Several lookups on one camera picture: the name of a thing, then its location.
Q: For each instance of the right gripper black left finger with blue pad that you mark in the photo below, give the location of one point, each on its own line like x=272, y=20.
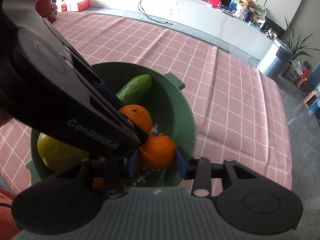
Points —
x=130, y=164

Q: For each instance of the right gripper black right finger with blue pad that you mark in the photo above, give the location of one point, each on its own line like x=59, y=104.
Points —
x=197, y=169

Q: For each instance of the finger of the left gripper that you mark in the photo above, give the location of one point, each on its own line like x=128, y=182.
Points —
x=85, y=71
x=110, y=127

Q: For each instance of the orange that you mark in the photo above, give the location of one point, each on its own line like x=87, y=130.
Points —
x=139, y=115

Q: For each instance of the orange front large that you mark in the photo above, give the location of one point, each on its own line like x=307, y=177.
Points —
x=158, y=152

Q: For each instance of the green cucumber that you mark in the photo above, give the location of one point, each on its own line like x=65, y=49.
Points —
x=135, y=90

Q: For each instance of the yellow-green pear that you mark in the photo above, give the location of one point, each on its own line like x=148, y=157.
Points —
x=57, y=155

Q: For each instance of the green colander bowl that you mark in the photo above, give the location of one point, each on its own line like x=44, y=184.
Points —
x=170, y=112

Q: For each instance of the pink checked tablecloth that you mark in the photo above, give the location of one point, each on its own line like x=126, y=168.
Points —
x=238, y=111

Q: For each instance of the red thermos bottle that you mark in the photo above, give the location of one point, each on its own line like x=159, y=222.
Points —
x=47, y=9

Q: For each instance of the red box on floor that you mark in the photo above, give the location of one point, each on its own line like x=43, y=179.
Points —
x=78, y=6

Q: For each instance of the white marble tv cabinet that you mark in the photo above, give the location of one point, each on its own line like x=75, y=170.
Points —
x=192, y=17

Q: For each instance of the small pink heater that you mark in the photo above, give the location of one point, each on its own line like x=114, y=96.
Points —
x=311, y=99

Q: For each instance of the white plastic bag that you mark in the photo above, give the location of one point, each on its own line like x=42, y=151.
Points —
x=294, y=72

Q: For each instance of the silver pedal trash bin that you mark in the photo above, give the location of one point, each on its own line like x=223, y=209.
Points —
x=275, y=60

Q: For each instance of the red box on cabinet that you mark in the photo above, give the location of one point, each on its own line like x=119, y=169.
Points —
x=214, y=3

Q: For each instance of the potted floor plant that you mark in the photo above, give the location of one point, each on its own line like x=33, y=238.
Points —
x=297, y=45

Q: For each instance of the teddy bear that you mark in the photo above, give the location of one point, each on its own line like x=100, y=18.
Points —
x=243, y=7

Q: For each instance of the round decorative fan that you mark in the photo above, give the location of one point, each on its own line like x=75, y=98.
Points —
x=259, y=13

